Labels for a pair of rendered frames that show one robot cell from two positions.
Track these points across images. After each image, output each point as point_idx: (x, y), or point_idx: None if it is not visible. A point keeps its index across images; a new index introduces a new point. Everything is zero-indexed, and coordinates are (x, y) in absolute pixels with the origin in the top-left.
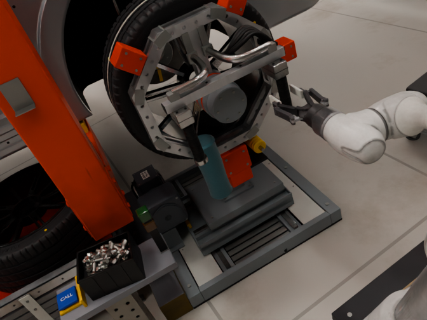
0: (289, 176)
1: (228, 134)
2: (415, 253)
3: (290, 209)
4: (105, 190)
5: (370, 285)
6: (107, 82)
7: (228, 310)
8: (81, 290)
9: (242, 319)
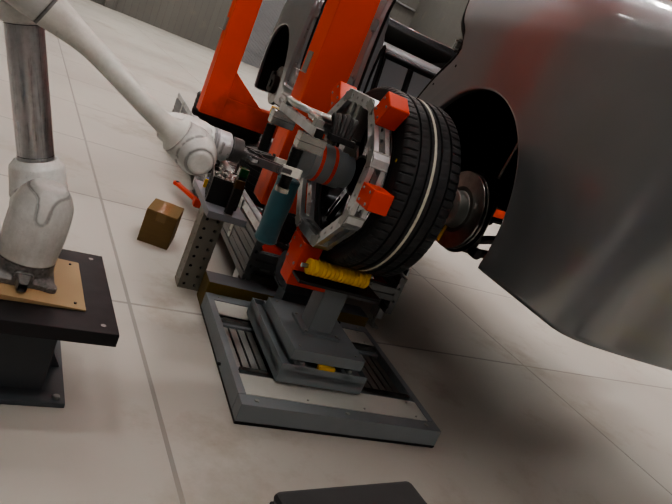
0: (328, 407)
1: (318, 230)
2: (107, 308)
3: (270, 379)
4: None
5: (104, 277)
6: None
7: (181, 316)
8: None
9: (165, 317)
